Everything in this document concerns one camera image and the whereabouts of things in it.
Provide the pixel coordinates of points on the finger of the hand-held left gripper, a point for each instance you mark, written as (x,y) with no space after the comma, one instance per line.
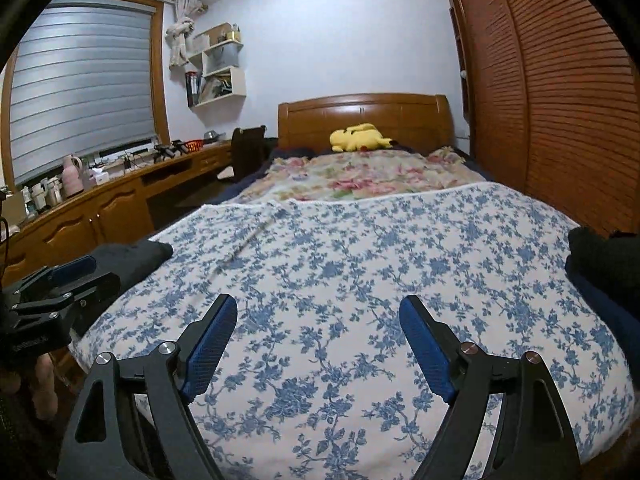
(75,266)
(97,290)

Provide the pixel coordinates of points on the tied white curtain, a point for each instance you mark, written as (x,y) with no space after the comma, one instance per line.
(179,40)

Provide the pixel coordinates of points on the yellow plush toy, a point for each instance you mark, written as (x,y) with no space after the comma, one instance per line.
(357,139)

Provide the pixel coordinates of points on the red basket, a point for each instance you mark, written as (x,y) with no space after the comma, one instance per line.
(194,147)

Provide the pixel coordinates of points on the blue floral bed sheet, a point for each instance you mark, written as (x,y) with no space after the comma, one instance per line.
(325,260)

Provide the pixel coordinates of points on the person's dark jacket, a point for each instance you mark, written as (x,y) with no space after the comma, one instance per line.
(25,440)

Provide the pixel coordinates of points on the white box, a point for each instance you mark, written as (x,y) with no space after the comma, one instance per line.
(100,177)

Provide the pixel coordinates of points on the black binders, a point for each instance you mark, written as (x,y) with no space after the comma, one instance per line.
(191,87)

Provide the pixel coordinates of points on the pink jug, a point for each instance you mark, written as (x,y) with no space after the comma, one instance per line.
(73,180)

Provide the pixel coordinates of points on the wooden window frame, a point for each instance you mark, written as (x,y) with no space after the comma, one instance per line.
(159,75)

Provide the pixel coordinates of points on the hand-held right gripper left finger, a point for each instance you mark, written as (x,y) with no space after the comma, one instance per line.
(210,345)

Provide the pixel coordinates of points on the grey container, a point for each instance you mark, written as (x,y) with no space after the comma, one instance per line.
(212,136)

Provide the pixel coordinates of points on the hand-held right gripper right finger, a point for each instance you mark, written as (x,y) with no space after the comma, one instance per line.
(427,345)

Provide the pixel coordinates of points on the white jar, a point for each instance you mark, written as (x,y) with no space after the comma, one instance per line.
(54,191)
(38,196)

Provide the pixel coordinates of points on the pink floral blanket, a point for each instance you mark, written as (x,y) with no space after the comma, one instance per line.
(360,175)

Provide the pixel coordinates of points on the wooden desk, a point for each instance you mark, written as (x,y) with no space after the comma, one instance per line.
(120,205)

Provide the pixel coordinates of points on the wooden headboard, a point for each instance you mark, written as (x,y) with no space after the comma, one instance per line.
(365,110)

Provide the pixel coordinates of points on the dark chair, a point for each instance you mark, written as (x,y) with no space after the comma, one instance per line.
(247,152)

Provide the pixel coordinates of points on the white wall shelf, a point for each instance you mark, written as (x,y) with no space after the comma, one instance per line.
(239,82)

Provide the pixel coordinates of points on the person's left hand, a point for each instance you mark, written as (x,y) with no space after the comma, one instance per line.
(45,390)

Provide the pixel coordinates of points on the black double-breasted coat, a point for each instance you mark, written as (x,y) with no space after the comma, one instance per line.
(600,255)

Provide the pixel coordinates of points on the grey paper bag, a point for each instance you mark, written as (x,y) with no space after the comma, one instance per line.
(222,59)

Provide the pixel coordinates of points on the grey window blind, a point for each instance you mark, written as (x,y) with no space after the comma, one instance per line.
(80,85)

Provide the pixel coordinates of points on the folded navy blue clothes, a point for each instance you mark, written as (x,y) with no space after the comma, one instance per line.
(610,305)

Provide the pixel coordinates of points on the folded dark grey clothes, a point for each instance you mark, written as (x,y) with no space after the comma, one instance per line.
(140,257)

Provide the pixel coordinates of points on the black tools on desk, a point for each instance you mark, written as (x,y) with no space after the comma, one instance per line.
(167,151)

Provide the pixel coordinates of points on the wooden louvered wardrobe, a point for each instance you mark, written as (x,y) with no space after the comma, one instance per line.
(560,85)

